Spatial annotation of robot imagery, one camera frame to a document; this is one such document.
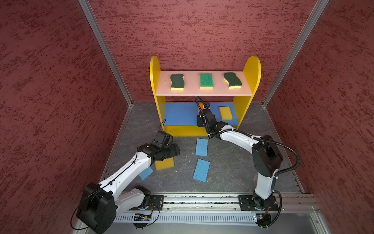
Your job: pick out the blue lower shelf board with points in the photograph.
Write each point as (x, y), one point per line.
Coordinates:
(185, 113)

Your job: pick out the light blue sponge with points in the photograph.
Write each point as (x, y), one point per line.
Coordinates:
(201, 147)
(201, 170)
(146, 173)

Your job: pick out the right aluminium corner profile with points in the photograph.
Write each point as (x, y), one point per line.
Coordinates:
(297, 46)

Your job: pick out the yellow wooden shelf unit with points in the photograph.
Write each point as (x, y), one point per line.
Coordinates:
(252, 71)

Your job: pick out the bright green rectangular sponge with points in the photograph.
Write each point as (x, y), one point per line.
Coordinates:
(206, 81)

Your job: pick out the aluminium corner profile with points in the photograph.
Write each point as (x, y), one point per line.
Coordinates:
(297, 46)
(89, 14)

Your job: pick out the aluminium mounting rail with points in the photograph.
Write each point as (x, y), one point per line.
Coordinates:
(229, 203)

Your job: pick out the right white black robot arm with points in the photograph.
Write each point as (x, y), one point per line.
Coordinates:
(265, 154)

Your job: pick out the small circuit board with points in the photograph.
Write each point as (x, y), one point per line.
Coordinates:
(263, 218)
(142, 217)

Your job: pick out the white slotted cable duct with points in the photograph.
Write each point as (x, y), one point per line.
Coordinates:
(192, 218)

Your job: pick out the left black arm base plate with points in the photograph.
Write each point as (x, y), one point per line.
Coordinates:
(149, 202)

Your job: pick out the light blue sponge upper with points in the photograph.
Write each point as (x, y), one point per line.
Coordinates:
(201, 147)

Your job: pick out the orange sponge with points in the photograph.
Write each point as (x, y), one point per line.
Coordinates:
(201, 106)

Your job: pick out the light blue sponge left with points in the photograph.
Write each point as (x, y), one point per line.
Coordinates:
(146, 173)

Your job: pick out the yellow sponge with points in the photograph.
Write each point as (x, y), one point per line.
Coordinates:
(165, 164)
(225, 113)

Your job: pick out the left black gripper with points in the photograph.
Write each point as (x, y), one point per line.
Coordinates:
(175, 151)

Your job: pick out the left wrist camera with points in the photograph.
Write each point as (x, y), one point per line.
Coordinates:
(163, 140)

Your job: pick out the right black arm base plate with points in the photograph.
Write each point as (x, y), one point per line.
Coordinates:
(245, 202)

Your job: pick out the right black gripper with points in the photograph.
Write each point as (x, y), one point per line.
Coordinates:
(200, 121)

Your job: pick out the dark green wavy sponge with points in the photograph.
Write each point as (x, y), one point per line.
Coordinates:
(232, 80)
(177, 82)

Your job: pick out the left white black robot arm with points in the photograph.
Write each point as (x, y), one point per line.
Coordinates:
(100, 202)

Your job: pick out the light blue sponge middle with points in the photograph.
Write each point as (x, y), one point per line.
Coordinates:
(201, 170)

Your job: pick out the left aluminium corner profile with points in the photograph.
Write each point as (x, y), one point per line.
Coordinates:
(89, 14)

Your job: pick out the right small circuit board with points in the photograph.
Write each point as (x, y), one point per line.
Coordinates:
(263, 218)

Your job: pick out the pink upper shelf board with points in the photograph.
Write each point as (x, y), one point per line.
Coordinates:
(162, 84)

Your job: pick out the left small circuit board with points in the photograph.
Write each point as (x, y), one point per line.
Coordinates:
(142, 217)

